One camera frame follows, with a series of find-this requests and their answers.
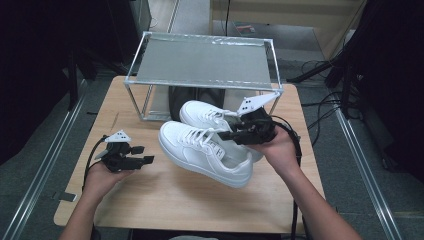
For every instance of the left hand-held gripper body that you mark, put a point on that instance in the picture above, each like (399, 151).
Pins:
(118, 156)

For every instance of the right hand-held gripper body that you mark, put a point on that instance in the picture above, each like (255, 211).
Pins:
(256, 128)

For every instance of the white sneaker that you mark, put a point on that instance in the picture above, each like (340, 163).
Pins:
(186, 150)
(196, 111)

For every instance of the black leather shoe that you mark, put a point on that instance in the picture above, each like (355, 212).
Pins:
(176, 103)

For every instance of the metal frame shoe rack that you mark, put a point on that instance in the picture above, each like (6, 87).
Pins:
(203, 60)

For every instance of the person's left hand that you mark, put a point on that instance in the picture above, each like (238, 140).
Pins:
(98, 181)

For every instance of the person's right hand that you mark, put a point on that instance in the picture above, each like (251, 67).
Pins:
(281, 153)

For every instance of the grey tape strip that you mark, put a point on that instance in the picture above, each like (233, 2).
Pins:
(65, 196)

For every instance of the black stand leg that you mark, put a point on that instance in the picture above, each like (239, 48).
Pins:
(306, 74)

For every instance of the red and white booklet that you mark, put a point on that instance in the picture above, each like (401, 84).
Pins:
(246, 29)

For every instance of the silver floor rail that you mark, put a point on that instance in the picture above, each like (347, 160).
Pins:
(50, 156)
(363, 166)

